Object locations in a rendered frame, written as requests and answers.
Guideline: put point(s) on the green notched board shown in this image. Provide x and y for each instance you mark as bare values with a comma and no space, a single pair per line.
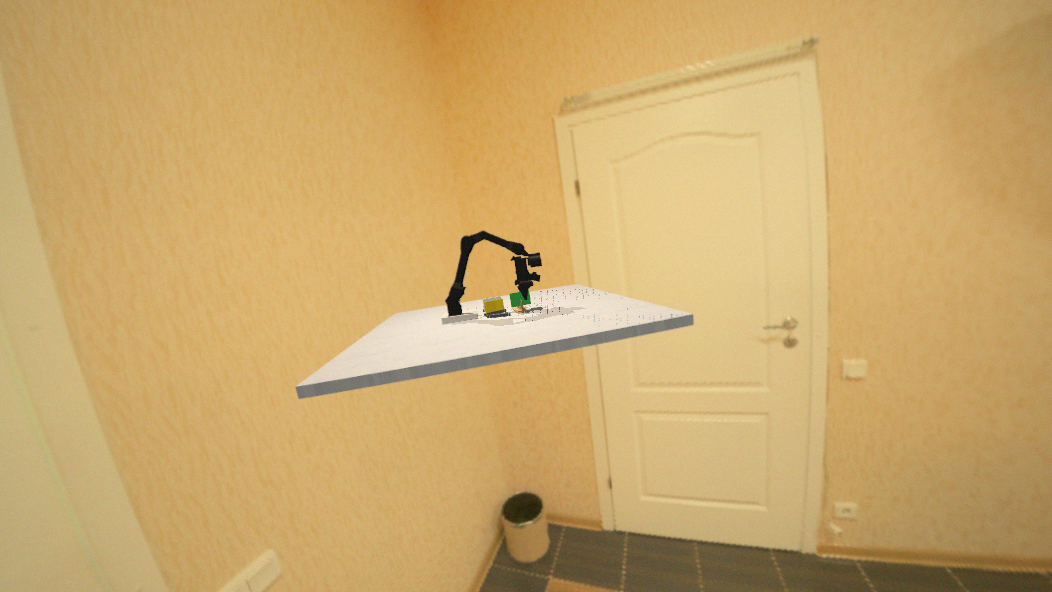
516,297

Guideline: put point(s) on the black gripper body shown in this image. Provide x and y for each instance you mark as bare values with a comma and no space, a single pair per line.
522,278

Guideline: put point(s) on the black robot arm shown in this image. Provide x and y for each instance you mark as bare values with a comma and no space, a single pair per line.
466,244

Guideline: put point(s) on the olive slotted board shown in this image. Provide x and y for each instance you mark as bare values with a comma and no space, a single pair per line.
494,305

